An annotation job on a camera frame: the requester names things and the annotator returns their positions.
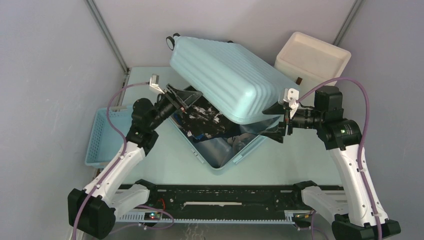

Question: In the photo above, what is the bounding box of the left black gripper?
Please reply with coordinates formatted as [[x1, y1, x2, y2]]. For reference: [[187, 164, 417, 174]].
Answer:
[[149, 84, 203, 131]]

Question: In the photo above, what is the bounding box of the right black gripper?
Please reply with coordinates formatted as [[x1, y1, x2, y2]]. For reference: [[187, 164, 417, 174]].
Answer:
[[259, 99, 324, 144]]

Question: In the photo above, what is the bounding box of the black white patterned garment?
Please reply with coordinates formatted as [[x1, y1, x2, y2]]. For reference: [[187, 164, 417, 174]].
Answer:
[[172, 96, 241, 143]]

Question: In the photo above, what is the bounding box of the light blue ribbed suitcase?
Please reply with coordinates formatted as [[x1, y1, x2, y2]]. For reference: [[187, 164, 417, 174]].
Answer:
[[166, 34, 300, 175]]

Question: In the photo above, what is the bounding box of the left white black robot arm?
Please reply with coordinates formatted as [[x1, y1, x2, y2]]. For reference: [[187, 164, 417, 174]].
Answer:
[[67, 84, 203, 240]]

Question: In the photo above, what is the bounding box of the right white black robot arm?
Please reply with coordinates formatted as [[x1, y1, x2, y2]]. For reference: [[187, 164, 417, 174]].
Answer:
[[261, 85, 401, 240]]

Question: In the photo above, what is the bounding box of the dark navy garment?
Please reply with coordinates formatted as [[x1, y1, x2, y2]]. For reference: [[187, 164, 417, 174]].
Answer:
[[226, 132, 257, 154]]

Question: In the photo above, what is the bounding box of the cream plastic drawer cabinet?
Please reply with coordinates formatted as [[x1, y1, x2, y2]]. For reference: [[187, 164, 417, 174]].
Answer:
[[274, 32, 352, 97]]

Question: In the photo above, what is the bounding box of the blue perforated plastic basket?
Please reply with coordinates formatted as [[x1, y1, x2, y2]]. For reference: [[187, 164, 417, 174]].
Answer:
[[85, 105, 133, 169]]

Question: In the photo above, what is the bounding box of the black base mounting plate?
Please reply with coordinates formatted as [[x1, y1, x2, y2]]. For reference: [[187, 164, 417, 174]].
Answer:
[[146, 184, 312, 221]]

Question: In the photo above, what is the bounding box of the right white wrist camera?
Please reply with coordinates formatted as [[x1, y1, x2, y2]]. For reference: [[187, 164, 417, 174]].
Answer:
[[277, 88, 300, 119]]

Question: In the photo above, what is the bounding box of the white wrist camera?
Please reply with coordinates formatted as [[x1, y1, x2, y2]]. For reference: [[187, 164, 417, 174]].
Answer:
[[148, 74, 164, 95], [277, 88, 300, 119]]

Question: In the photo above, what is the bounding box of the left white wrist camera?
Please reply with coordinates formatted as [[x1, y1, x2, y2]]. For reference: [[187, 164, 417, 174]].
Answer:
[[148, 74, 164, 95]]

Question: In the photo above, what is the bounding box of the aluminium frame rail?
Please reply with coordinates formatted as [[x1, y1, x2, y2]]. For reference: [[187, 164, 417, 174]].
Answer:
[[67, 188, 388, 240]]

